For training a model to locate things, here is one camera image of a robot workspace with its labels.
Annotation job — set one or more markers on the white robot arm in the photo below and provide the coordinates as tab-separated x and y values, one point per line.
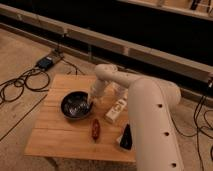
149	100

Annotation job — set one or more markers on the clear plastic cup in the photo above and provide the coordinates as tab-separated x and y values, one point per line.
120	92

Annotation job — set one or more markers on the wooden table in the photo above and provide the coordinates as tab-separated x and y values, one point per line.
55	136

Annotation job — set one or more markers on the black power adapter box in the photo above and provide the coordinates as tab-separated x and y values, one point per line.
48	61

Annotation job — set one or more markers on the dark ceramic bowl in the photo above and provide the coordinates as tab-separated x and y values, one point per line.
75	106

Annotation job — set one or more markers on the white napkin pad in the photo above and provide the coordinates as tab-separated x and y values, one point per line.
118	140

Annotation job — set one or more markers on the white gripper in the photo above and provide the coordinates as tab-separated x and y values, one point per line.
97	90

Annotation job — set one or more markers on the black phone-like device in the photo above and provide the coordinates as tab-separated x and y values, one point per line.
126	140

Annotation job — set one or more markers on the white rectangular box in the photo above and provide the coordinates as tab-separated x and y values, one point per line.
115	110

